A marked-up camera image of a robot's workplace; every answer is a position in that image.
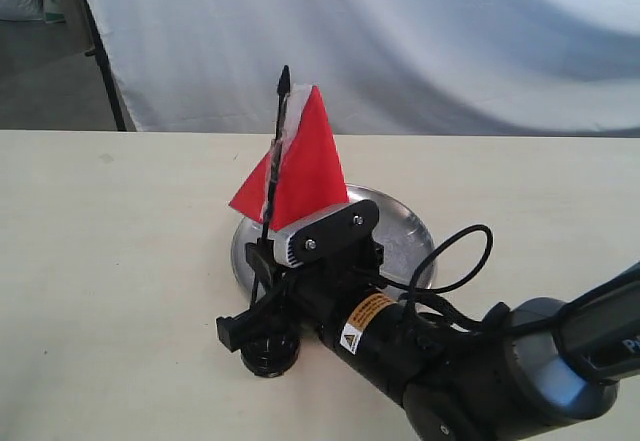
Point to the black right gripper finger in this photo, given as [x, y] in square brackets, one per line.
[259, 256]

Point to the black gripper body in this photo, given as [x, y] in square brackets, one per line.
[338, 296]

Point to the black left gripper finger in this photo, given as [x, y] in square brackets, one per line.
[268, 326]

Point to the red flag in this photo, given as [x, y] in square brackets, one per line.
[301, 172]

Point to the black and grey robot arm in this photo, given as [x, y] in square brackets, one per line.
[516, 373]

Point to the dark round object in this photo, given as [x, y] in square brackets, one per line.
[271, 356]

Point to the round silver metal plate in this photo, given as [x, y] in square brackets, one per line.
[400, 231]

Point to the black backdrop stand pole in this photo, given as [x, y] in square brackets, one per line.
[98, 53]

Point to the white backdrop cloth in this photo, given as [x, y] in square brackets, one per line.
[462, 67]

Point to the green and white sack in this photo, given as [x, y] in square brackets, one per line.
[52, 11]

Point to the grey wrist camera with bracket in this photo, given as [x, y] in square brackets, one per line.
[324, 233]

